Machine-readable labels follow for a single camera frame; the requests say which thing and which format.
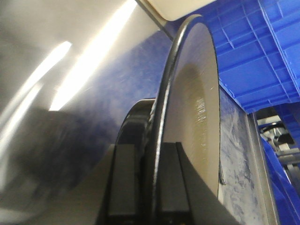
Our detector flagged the large blue crate bottom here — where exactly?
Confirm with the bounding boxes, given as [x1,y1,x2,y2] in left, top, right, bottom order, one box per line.
[255,106,300,225]

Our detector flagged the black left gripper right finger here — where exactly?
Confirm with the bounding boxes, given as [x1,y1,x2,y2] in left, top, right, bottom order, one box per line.
[159,142,239,225]

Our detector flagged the large blue crate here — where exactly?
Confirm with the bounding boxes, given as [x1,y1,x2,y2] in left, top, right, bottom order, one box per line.
[199,0,300,113]
[255,106,300,225]

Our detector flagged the large blue crate top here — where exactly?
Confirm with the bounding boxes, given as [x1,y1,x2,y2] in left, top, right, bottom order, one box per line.
[199,0,300,113]

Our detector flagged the beige plate black rim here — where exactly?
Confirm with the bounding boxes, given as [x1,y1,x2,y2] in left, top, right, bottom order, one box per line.
[142,15,220,225]

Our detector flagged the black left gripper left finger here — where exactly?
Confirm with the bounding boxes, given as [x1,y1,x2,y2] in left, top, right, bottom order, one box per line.
[95,98,155,225]

